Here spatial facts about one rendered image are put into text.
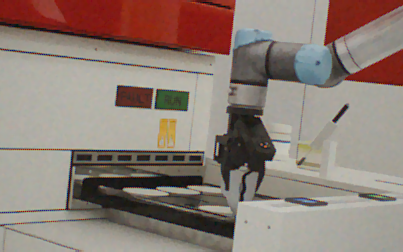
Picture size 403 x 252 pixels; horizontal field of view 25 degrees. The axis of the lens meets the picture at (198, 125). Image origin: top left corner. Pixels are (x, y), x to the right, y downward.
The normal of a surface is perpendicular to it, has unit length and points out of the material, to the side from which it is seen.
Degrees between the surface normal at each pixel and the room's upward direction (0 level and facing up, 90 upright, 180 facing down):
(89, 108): 90
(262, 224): 90
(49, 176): 90
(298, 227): 90
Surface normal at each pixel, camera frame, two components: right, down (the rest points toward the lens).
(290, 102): 0.76, 0.12
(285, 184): -0.64, -0.04
